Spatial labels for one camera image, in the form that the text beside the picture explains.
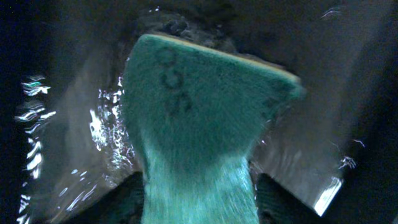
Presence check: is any black rectangular tray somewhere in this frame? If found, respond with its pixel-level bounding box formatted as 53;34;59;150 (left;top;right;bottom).
1;1;397;223

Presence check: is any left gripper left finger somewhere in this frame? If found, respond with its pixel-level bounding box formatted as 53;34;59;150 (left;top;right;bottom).
64;172;144;224

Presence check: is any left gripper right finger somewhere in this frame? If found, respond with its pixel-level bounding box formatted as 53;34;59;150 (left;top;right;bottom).
256;174;330;224

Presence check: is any green scouring sponge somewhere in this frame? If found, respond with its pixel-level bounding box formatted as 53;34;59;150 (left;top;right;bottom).
121;34;304;223

